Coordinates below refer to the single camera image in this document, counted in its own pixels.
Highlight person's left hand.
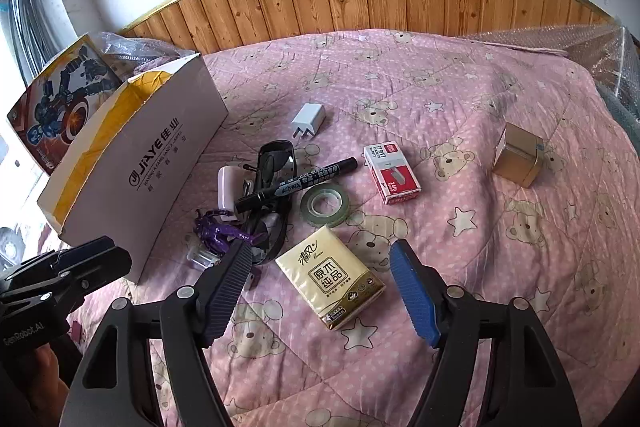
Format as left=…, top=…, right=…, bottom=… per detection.
left=35, top=343, right=71, bottom=408

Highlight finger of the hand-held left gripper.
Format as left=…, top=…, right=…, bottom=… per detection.
left=0, top=264, right=93, bottom=308
left=50, top=236, right=133, bottom=289

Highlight black sunglasses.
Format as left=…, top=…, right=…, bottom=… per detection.
left=245, top=139, right=301, bottom=265

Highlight bubble wrap sheet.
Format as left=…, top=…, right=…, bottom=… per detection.
left=465, top=24, right=640, bottom=132

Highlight green tape roll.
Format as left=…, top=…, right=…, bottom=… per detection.
left=300, top=187, right=351, bottom=228

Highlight dark purple toy figure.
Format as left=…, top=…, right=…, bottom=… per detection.
left=192, top=208, right=271, bottom=253

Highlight black marker pen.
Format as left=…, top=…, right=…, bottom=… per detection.
left=234, top=158, right=358, bottom=214

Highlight crumpled bubble wrap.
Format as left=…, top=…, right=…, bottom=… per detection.
left=97, top=31, right=201, bottom=78

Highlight white cardboard box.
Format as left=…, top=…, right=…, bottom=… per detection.
left=37, top=53, right=230, bottom=284

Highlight gold tin box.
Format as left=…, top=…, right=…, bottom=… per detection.
left=492, top=123, right=544, bottom=188

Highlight yellow tissue pack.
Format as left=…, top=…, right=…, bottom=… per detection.
left=275, top=227, right=387, bottom=332

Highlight red and white staple box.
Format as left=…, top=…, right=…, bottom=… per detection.
left=363, top=144, right=422, bottom=206

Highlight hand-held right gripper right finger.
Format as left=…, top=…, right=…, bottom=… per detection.
left=389, top=239, right=583, bottom=427

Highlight white charger plug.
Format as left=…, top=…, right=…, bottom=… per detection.
left=290, top=103, right=327, bottom=140

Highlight pink bear print blanket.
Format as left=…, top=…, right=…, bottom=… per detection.
left=30, top=27, right=640, bottom=427

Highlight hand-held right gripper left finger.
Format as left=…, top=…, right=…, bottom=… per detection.
left=60, top=239, right=253, bottom=427

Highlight pink power bank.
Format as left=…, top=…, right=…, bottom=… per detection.
left=216, top=164, right=246, bottom=224

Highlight robot figure toy box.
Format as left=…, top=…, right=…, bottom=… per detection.
left=6, top=33, right=123, bottom=178

